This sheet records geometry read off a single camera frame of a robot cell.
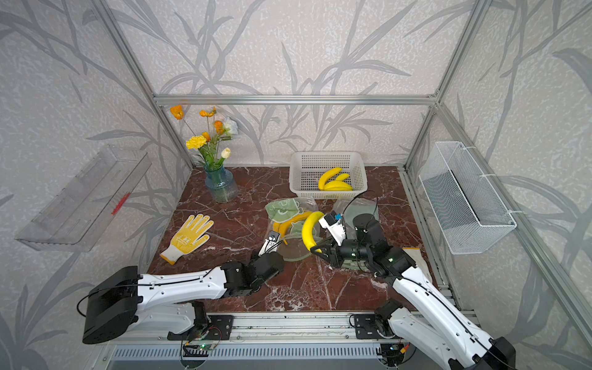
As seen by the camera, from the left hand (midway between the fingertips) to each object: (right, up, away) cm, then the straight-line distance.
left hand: (277, 252), depth 82 cm
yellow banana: (+20, +29, +32) cm, 47 cm away
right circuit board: (+37, -28, -11) cm, 48 cm away
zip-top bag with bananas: (+2, +11, +11) cm, 16 cm away
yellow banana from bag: (+11, +10, -12) cm, 19 cm away
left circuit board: (-20, -26, -12) cm, 35 cm away
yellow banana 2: (+28, +28, +32) cm, 51 cm away
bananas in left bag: (0, +7, +11) cm, 13 cm away
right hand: (+13, +6, -13) cm, 20 cm away
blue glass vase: (-27, +25, +17) cm, 40 cm away
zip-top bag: (+29, +15, +19) cm, 38 cm away
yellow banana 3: (+25, +24, +24) cm, 42 cm away
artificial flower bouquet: (-28, +41, +7) cm, 50 cm away
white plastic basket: (+10, +33, +26) cm, 43 cm away
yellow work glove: (-39, +2, +11) cm, 40 cm away
